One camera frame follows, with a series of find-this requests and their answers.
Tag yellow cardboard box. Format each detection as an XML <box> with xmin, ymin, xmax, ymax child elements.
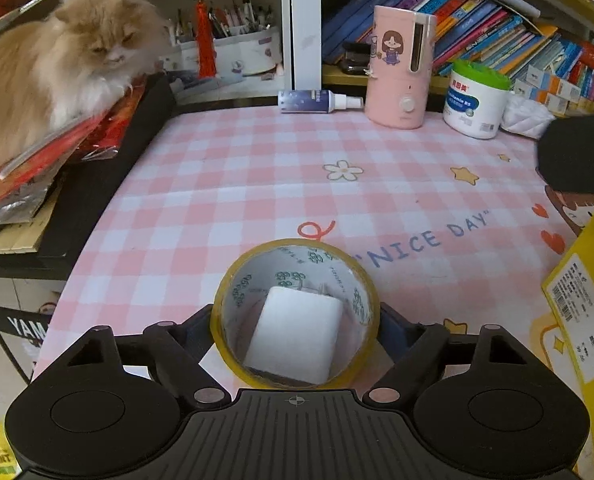
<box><xmin>541</xmin><ymin>195</ymin><xmax>594</xmax><ymax>480</ymax></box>

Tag silver foil packet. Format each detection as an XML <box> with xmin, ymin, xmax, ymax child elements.
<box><xmin>0</xmin><ymin>180</ymin><xmax>60</xmax><ymax>226</ymax></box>

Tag dark blue spray bottle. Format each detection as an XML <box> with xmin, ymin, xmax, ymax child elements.
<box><xmin>278</xmin><ymin>89</ymin><xmax>365</xmax><ymax>115</ymax></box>

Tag white jar with green lid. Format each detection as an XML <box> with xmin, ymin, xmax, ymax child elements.
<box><xmin>443</xmin><ymin>59</ymin><xmax>512</xmax><ymax>140</ymax></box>

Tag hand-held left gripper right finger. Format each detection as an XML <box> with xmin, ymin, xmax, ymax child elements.
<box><xmin>363</xmin><ymin>302</ymin><xmax>545</xmax><ymax>407</ymax></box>

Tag pink humidifier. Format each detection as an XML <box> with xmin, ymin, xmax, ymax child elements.
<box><xmin>365</xmin><ymin>5</ymin><xmax>438</xmax><ymax>131</ymax></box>

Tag white pen holder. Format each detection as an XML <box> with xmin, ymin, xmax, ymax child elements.
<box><xmin>174</xmin><ymin>2</ymin><xmax>284</xmax><ymax>83</ymax></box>

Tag white rectangular block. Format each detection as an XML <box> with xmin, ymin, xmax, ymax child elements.
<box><xmin>243</xmin><ymin>286</ymin><xmax>346</xmax><ymax>386</ymax></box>

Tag red foil packets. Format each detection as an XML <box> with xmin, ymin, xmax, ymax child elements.
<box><xmin>0</xmin><ymin>72</ymin><xmax>148</xmax><ymax>211</ymax></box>

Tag black digital piano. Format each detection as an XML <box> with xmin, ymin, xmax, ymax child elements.
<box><xmin>0</xmin><ymin>74</ymin><xmax>178</xmax><ymax>386</ymax></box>

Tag fluffy ginger cat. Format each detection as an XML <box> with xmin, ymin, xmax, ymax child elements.
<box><xmin>0</xmin><ymin>0</ymin><xmax>172</xmax><ymax>171</ymax></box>

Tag yellow tape roll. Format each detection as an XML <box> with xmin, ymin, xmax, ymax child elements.
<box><xmin>211</xmin><ymin>239</ymin><xmax>382</xmax><ymax>390</ymax></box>

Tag white quilted pouch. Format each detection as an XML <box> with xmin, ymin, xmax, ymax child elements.
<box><xmin>500</xmin><ymin>92</ymin><xmax>556</xmax><ymax>140</ymax></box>

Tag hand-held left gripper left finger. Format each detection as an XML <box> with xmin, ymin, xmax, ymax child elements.
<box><xmin>62</xmin><ymin>304</ymin><xmax>228</xmax><ymax>408</ymax></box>

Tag red tassel ornament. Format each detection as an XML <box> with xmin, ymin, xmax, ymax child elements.
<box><xmin>191</xmin><ymin>0</ymin><xmax>218</xmax><ymax>80</ymax></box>

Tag pink checked tablecloth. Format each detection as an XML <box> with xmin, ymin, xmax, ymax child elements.
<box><xmin>32</xmin><ymin>105</ymin><xmax>594</xmax><ymax>391</ymax></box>

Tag row of colourful books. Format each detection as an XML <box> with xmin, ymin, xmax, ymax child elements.
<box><xmin>322</xmin><ymin>0</ymin><xmax>594</xmax><ymax>121</ymax></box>

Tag black stapler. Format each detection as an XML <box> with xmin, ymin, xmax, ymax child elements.
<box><xmin>339</xmin><ymin>42</ymin><xmax>372</xmax><ymax>75</ymax></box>

